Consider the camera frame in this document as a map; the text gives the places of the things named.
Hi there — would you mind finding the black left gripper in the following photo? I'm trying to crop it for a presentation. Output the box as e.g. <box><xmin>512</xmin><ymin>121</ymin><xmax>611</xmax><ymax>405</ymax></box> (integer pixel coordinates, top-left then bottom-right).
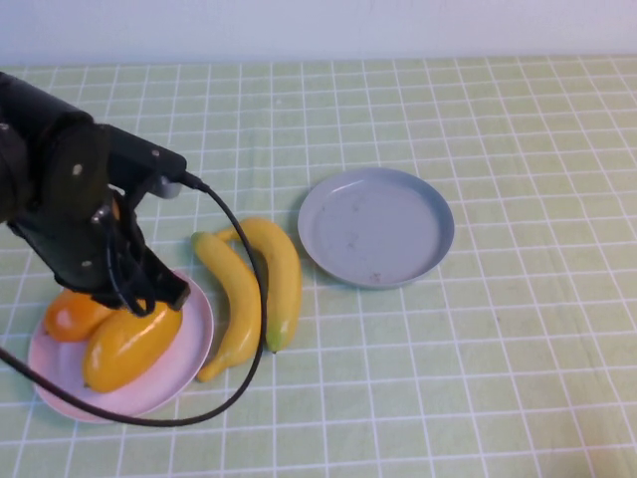
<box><xmin>9</xmin><ymin>121</ymin><xmax>191</xmax><ymax>314</ymax></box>

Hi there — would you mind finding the yellow mango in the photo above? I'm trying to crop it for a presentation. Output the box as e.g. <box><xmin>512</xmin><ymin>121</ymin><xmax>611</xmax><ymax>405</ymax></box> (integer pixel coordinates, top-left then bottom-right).
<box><xmin>82</xmin><ymin>298</ymin><xmax>184</xmax><ymax>394</ymax></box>

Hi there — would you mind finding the orange-tinted mango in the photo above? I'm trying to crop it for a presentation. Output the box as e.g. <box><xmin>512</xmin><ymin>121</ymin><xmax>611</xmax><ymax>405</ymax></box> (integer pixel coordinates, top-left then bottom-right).
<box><xmin>43</xmin><ymin>288</ymin><xmax>118</xmax><ymax>344</ymax></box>

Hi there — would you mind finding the yellow banana with yellow stem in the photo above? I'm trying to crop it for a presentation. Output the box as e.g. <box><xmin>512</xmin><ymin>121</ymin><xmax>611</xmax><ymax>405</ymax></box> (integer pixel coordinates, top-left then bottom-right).
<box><xmin>191</xmin><ymin>231</ymin><xmax>264</xmax><ymax>383</ymax></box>

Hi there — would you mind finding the yellow banana with green end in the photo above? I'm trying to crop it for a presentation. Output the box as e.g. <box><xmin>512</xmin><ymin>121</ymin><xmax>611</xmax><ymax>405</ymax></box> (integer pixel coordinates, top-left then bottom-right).
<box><xmin>217</xmin><ymin>217</ymin><xmax>303</xmax><ymax>354</ymax></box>

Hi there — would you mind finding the pink round plate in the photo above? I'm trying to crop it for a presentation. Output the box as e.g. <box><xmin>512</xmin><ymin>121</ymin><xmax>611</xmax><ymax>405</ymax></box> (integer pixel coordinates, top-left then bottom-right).
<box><xmin>27</xmin><ymin>268</ymin><xmax>215</xmax><ymax>425</ymax></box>

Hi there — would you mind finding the blue-grey round plate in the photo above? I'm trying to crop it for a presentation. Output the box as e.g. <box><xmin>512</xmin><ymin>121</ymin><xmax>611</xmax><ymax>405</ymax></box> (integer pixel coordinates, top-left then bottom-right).
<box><xmin>297</xmin><ymin>166</ymin><xmax>456</xmax><ymax>291</ymax></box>

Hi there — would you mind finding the black left camera cable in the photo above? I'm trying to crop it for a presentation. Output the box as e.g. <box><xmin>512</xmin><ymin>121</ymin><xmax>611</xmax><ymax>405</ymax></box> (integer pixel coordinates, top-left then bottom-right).
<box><xmin>0</xmin><ymin>171</ymin><xmax>269</xmax><ymax>428</ymax></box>

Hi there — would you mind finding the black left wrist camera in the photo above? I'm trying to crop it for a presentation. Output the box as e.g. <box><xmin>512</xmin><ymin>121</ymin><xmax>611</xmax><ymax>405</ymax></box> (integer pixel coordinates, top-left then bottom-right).
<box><xmin>106</xmin><ymin>126</ymin><xmax>189</xmax><ymax>200</ymax></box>

